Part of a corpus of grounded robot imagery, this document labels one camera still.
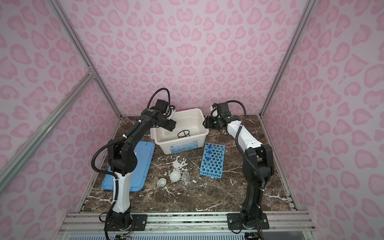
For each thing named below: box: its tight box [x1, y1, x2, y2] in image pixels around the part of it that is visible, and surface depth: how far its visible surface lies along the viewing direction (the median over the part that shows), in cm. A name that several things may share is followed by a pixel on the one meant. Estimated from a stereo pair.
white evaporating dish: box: [169, 170, 181, 183], surface depth 89 cm
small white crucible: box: [158, 177, 167, 187], surface depth 86 cm
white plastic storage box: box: [150, 108, 209, 155], surface depth 101 cm
